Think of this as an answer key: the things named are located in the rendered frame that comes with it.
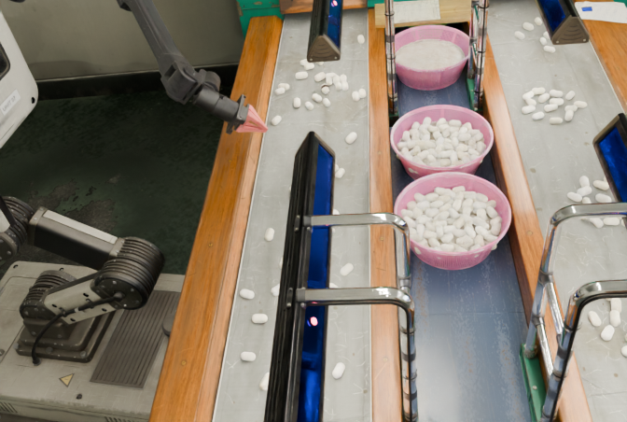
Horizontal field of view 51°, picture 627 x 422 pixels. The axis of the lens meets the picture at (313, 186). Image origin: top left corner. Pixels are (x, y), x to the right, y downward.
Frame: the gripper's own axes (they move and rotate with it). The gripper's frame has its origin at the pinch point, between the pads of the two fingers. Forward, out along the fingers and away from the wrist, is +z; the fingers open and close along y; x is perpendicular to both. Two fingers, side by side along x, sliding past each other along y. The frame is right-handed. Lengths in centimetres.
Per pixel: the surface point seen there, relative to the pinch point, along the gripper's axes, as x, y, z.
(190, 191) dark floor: 98, 67, 11
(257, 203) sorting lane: 7.5, -19.1, 4.8
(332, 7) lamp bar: -32.7, 14.8, -0.7
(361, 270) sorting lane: -9.1, -41.9, 25.0
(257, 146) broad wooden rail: 8.5, 2.9, 2.2
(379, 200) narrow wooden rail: -13.8, -22.4, 26.9
